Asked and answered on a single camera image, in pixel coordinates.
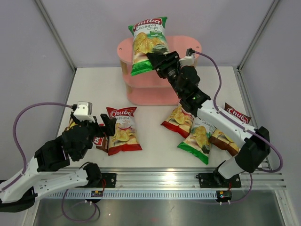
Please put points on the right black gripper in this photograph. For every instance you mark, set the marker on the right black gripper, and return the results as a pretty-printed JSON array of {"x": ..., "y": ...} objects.
[{"x": 160, "y": 62}]

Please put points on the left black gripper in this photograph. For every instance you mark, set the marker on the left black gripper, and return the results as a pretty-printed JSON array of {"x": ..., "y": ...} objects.
[{"x": 110, "y": 125}]

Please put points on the green Chuba chips bag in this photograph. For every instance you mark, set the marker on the green Chuba chips bag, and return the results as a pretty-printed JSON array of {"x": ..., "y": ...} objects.
[
  {"x": 197, "y": 143},
  {"x": 149, "y": 36}
]

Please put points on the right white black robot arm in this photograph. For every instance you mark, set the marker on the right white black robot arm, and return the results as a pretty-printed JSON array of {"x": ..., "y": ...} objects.
[{"x": 253, "y": 143}]

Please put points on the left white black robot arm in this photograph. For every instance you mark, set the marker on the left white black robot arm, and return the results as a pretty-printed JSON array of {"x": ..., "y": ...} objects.
[{"x": 19, "y": 194}]

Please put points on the brown Chuba chips bag left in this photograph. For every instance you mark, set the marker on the brown Chuba chips bag left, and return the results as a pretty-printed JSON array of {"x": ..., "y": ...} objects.
[{"x": 100, "y": 143}]

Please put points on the red Chuba chips bag left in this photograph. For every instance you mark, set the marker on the red Chuba chips bag left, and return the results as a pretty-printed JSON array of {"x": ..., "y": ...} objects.
[{"x": 125, "y": 137}]

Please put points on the red chuba chips bag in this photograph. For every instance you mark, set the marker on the red chuba chips bag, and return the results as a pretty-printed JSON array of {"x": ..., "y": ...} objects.
[
  {"x": 179, "y": 121},
  {"x": 125, "y": 137}
]

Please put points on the pink three-tier wooden shelf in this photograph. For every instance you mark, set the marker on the pink three-tier wooden shelf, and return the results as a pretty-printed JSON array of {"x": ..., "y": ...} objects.
[{"x": 148, "y": 88}]

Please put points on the red Chuba chips bag right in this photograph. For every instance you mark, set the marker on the red Chuba chips bag right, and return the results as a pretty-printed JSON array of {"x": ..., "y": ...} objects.
[{"x": 179, "y": 121}]

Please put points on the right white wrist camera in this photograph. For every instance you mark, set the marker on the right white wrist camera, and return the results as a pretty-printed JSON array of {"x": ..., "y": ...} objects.
[{"x": 189, "y": 58}]

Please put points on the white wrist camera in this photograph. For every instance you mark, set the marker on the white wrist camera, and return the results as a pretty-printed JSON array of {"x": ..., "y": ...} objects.
[
  {"x": 189, "y": 58},
  {"x": 83, "y": 112}
]

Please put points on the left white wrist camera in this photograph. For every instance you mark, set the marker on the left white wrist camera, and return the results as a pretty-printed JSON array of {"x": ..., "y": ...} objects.
[{"x": 83, "y": 112}]

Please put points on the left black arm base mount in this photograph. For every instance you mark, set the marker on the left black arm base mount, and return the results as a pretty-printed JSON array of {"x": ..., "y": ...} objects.
[{"x": 108, "y": 180}]

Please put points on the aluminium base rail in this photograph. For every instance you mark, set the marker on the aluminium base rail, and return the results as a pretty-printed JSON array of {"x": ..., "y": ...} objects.
[{"x": 185, "y": 179}]

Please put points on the white slotted cable duct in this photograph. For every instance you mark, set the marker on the white slotted cable duct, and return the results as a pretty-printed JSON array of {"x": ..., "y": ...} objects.
[{"x": 137, "y": 195}]

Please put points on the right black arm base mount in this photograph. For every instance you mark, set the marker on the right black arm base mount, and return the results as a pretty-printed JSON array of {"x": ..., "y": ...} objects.
[{"x": 207, "y": 180}]

